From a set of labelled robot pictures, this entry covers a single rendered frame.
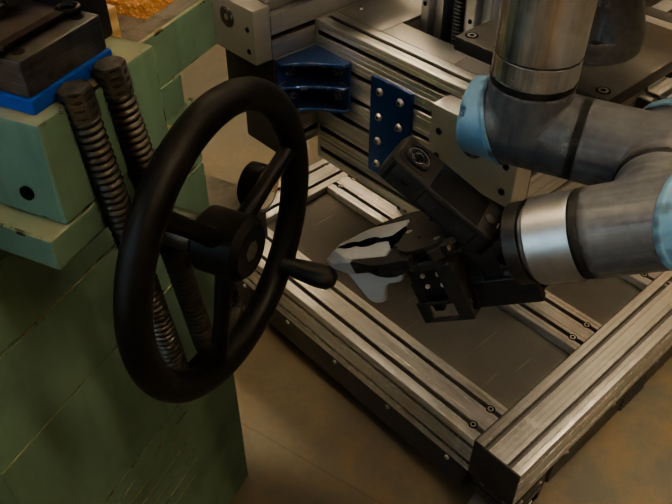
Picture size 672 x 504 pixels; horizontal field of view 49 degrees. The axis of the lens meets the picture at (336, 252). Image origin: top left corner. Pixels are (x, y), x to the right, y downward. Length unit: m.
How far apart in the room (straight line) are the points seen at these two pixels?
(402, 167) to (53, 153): 0.27
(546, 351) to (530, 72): 0.84
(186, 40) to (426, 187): 0.35
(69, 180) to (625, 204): 0.42
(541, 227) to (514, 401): 0.74
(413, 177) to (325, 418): 0.95
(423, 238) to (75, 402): 0.43
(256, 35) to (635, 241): 0.75
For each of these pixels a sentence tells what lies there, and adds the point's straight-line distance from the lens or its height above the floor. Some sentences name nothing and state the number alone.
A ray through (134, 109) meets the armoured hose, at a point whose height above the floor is 0.93.
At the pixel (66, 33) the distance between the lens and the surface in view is 0.58.
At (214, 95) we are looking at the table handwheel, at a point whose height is 0.95.
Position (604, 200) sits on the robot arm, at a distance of 0.59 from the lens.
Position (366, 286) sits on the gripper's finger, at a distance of 0.72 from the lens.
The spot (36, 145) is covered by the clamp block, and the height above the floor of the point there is 0.94.
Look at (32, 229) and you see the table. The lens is 0.61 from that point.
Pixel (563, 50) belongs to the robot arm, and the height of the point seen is 0.96.
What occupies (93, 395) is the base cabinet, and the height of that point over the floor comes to 0.56.
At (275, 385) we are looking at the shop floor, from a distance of 1.57.
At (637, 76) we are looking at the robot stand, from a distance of 0.95.
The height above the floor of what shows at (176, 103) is 0.81.
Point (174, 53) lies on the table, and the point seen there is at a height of 0.87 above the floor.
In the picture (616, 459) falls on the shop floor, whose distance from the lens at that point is 1.56.
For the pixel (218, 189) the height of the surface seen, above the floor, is 0.62.
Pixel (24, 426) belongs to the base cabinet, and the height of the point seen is 0.61.
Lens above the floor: 1.23
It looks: 41 degrees down
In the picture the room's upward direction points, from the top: straight up
